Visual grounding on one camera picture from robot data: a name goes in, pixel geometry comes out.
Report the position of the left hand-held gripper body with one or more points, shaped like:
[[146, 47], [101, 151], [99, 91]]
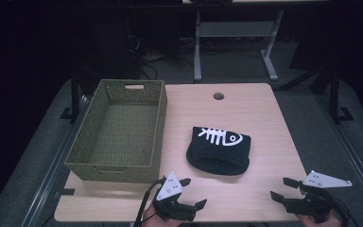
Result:
[[170, 201]]

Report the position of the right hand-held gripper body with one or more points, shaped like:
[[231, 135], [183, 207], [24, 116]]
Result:
[[315, 195]]

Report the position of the black hat with fishbone print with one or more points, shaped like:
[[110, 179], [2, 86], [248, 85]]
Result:
[[217, 154]]

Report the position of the green woven basket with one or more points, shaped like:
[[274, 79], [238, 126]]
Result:
[[124, 132]]

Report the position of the person's left hand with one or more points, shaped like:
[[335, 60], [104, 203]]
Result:
[[159, 219]]

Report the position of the person's right hand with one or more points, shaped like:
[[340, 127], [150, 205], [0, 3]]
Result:
[[315, 221]]

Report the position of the black metal stand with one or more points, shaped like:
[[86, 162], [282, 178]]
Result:
[[335, 97], [74, 101]]

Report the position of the aluminium rail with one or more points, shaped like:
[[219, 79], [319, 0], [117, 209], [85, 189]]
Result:
[[356, 157], [55, 164]]

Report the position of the white metal desk frame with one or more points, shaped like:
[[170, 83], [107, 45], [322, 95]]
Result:
[[238, 30]]

